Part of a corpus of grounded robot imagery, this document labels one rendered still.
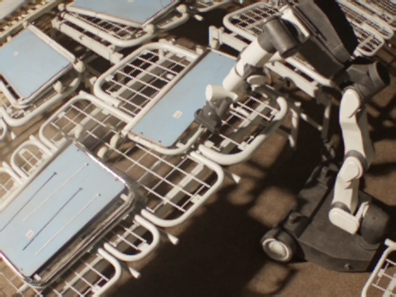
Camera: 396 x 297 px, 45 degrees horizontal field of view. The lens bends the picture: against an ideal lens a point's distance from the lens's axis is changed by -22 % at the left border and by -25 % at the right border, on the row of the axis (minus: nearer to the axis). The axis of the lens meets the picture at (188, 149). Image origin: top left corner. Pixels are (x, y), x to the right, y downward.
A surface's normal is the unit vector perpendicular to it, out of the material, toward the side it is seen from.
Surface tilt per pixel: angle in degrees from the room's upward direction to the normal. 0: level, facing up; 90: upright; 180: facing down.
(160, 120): 1
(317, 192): 0
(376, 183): 0
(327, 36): 86
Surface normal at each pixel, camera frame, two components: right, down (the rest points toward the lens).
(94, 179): 0.05, -0.66
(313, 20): -0.55, 0.54
